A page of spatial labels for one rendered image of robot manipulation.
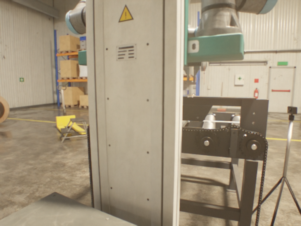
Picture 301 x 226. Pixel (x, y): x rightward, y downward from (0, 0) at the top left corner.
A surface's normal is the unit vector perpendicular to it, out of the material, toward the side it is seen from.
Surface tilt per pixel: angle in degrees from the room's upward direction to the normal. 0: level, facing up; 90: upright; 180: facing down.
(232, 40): 90
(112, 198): 90
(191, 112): 90
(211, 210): 90
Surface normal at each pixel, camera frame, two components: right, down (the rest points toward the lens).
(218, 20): -0.33, -0.18
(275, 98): -0.32, 0.14
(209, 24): -0.59, -0.19
